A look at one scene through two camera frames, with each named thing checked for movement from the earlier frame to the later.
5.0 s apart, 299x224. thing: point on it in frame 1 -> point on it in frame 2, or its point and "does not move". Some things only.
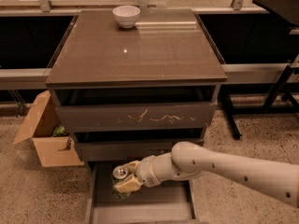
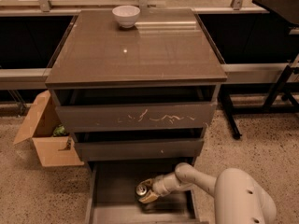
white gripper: (146, 170) -> (160, 186)
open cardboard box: (52, 151) does not move
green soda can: (119, 174) -> (141, 190)
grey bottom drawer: (174, 202) does not move
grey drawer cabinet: (133, 94) does not move
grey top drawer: (115, 109) does not move
